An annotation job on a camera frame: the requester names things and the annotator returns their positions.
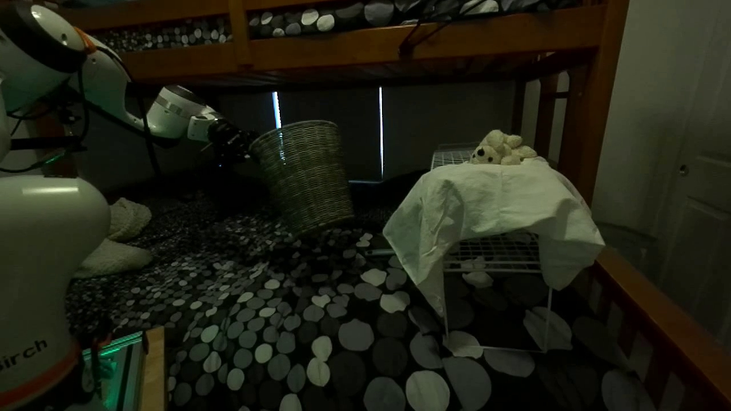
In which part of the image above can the dotted bunk mattress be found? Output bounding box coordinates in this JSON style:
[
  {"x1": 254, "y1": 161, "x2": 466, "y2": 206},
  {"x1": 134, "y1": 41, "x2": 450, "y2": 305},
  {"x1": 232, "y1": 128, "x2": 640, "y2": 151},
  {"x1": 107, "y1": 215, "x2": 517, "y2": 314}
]
[{"x1": 91, "y1": 0, "x2": 577, "y2": 53}]

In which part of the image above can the cream knitted blanket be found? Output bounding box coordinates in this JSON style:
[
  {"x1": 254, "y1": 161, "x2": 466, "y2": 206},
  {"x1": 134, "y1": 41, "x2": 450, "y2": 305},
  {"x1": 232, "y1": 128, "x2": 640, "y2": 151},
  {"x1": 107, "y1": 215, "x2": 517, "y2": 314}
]
[{"x1": 71, "y1": 197, "x2": 154, "y2": 280}]

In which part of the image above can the wooden bunk bed frame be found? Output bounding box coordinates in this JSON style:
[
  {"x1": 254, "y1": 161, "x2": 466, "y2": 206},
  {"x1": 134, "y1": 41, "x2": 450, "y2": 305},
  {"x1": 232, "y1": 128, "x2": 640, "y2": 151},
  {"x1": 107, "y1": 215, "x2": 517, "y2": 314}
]
[{"x1": 34, "y1": 0, "x2": 731, "y2": 411}]

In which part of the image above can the white door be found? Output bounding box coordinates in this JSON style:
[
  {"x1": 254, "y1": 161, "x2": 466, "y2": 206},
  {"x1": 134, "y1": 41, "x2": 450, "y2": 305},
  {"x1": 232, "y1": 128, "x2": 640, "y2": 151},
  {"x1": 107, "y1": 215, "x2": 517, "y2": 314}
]
[{"x1": 654, "y1": 0, "x2": 731, "y2": 350}]

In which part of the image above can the cream plush toy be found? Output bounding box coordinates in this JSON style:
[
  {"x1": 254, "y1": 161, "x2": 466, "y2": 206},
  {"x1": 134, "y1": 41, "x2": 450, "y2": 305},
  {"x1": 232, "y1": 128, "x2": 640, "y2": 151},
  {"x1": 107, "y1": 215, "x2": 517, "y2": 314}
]
[{"x1": 469, "y1": 129, "x2": 539, "y2": 167}]

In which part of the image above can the white wire rack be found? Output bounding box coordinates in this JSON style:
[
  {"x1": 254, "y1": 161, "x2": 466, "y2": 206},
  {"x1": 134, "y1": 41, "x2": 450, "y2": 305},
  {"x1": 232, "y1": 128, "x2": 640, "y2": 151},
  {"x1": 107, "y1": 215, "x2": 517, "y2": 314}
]
[{"x1": 430, "y1": 144, "x2": 555, "y2": 353}]

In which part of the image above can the dark window blind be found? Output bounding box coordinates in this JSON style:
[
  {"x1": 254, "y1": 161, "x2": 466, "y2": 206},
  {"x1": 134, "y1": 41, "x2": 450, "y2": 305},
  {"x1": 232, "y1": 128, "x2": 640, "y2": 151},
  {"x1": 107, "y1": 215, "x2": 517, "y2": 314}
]
[{"x1": 217, "y1": 84, "x2": 519, "y2": 183}]

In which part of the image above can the white cloth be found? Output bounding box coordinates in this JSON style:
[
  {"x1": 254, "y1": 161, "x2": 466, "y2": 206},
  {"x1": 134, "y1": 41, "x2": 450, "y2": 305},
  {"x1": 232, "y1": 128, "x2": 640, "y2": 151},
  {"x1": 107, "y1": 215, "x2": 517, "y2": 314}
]
[{"x1": 382, "y1": 158, "x2": 606, "y2": 318}]

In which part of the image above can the woven wicker basket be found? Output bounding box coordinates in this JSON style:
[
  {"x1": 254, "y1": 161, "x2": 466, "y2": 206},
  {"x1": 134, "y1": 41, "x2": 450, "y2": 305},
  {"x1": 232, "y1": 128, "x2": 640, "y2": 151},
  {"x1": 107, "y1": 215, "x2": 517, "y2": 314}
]
[{"x1": 249, "y1": 119, "x2": 356, "y2": 236}]

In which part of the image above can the black dotted bedspread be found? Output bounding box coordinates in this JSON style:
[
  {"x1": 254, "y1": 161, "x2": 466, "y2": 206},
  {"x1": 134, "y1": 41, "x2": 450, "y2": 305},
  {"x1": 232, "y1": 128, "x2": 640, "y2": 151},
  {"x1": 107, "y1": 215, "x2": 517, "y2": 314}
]
[{"x1": 65, "y1": 191, "x2": 660, "y2": 411}]

